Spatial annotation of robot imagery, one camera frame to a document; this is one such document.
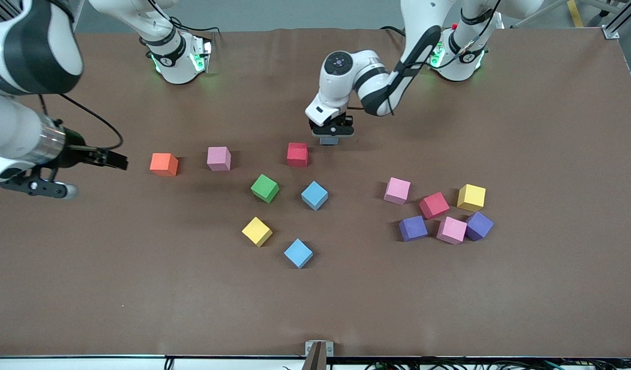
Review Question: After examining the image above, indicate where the metal table edge bracket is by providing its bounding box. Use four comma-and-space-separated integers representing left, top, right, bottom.
305, 340, 335, 370

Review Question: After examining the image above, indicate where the yellow foam block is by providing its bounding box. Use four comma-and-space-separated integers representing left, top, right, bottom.
242, 216, 273, 248
457, 184, 486, 212

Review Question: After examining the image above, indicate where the black right arm base cable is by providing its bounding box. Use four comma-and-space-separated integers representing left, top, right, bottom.
146, 0, 221, 72

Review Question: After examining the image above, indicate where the red foam block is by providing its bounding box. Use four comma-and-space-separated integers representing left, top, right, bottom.
419, 192, 451, 220
287, 142, 309, 168

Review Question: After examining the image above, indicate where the purple foam block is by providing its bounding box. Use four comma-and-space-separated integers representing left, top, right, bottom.
399, 215, 429, 242
466, 211, 495, 242

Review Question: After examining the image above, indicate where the white table edge rail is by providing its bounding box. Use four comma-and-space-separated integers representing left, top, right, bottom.
0, 356, 306, 370

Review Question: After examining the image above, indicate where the green foam block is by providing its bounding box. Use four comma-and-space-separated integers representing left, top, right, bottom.
250, 174, 280, 204

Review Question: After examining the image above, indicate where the pink foam block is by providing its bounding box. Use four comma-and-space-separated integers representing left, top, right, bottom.
207, 146, 232, 172
383, 177, 412, 206
436, 216, 468, 245

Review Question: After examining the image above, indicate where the brown table cover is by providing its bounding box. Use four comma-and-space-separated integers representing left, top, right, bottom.
0, 26, 631, 358

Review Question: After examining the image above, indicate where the aluminium frame post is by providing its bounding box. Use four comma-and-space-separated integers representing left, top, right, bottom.
601, 0, 631, 41

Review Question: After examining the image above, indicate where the orange foam block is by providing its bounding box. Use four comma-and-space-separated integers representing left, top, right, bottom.
150, 153, 179, 177

